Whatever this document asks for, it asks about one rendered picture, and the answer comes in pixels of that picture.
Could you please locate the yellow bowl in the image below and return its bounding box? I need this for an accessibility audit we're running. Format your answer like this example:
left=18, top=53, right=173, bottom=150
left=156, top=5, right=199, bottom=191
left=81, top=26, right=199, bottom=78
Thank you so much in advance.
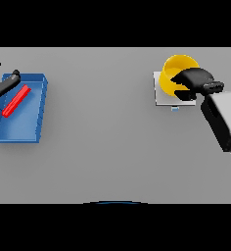
left=159, top=54, right=201, bottom=98

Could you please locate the red beaker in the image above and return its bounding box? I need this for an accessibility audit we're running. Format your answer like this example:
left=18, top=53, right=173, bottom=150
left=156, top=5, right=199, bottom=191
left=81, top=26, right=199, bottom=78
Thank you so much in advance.
left=1, top=84, right=32, bottom=119

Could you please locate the blue tray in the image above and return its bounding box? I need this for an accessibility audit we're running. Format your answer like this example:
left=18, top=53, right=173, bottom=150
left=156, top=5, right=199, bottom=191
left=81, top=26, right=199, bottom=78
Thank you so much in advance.
left=0, top=73, right=49, bottom=144

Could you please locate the pale square measuring scale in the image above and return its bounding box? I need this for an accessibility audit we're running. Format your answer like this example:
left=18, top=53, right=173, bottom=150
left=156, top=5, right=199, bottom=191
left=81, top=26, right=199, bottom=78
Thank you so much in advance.
left=153, top=71, right=198, bottom=112

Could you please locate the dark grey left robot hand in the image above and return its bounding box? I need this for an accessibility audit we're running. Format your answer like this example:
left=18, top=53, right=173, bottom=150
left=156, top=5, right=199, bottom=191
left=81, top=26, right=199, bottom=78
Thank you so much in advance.
left=0, top=61, right=22, bottom=98

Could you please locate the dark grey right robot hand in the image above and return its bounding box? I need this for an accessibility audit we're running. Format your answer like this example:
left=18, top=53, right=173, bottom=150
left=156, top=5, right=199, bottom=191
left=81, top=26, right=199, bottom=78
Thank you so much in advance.
left=169, top=67, right=225, bottom=102

